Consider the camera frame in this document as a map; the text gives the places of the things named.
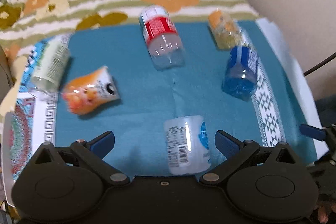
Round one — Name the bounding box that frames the yellow orange label cup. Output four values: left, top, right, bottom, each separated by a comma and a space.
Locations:
208, 9, 242, 50

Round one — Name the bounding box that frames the red label clear cup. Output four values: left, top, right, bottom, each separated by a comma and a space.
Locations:
139, 5, 185, 71

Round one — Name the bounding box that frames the white sheet under cloth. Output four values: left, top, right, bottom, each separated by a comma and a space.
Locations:
240, 18, 328, 163

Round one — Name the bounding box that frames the colourful patterned board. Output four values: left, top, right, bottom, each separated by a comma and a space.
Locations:
1, 32, 73, 207

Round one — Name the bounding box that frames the teal patterned cloth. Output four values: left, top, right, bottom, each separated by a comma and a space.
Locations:
55, 20, 317, 176

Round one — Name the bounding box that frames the black cable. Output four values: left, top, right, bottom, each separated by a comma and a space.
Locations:
303, 52, 336, 77

